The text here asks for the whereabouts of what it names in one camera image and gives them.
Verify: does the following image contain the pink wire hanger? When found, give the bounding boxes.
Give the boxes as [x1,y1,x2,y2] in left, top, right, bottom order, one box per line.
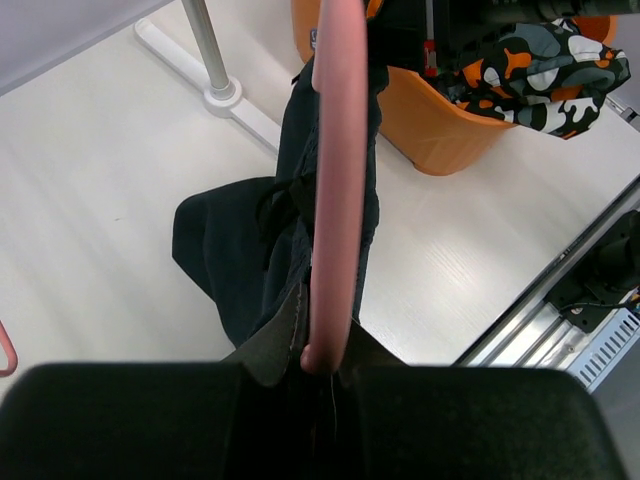
[301,1,368,375]
[0,322,18,378]

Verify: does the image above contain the dark green shorts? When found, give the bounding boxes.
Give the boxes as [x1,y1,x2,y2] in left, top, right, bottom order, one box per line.
[171,49,391,351]

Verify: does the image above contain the metal clothes rack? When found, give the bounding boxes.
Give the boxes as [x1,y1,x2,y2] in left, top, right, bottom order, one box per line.
[133,0,280,154]

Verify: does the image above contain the orange camouflage shorts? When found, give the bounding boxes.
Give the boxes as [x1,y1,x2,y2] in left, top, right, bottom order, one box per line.
[364,0,632,140]

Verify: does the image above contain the white slotted cable duct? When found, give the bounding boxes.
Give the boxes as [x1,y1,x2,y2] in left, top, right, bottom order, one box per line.
[567,310,639,393]

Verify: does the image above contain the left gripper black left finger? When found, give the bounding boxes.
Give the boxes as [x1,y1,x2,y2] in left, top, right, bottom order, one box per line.
[0,282,306,480]

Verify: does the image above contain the aluminium mounting rail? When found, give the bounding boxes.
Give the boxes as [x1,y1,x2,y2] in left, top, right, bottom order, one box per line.
[455,180,639,370]

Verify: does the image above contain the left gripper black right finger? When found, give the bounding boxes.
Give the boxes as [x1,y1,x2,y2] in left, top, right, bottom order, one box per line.
[334,317,626,480]

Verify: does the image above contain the orange plastic laundry basket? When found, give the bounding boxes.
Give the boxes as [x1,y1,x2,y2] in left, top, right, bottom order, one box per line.
[291,0,618,176]

